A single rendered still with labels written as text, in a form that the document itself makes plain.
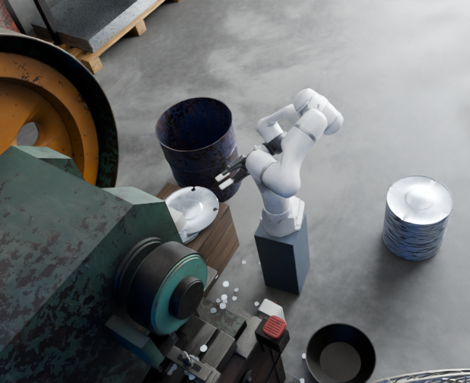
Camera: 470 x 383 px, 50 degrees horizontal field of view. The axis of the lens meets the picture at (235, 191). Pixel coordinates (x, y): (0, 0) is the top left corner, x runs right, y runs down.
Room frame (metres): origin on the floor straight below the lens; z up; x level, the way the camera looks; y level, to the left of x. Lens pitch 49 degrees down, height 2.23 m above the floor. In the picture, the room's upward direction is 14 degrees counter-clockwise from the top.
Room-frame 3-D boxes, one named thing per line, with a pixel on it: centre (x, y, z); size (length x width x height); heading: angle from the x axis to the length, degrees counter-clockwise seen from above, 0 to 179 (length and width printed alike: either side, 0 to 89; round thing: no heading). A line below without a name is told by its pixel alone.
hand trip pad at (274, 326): (0.69, -0.02, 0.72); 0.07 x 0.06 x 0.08; 136
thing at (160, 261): (0.57, 0.22, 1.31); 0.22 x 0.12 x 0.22; 136
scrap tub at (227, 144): (2.04, 0.13, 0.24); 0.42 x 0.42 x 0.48
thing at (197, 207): (1.55, 0.24, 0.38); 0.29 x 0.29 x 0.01
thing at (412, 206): (1.33, -0.82, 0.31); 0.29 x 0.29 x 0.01
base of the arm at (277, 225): (1.32, -0.18, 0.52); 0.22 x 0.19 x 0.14; 146
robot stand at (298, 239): (1.29, -0.16, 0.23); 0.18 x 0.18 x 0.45; 56
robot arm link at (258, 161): (1.32, -0.14, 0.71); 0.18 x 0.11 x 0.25; 29
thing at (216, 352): (0.75, 0.38, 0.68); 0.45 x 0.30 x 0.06; 46
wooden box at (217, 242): (1.51, 0.32, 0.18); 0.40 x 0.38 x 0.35; 139
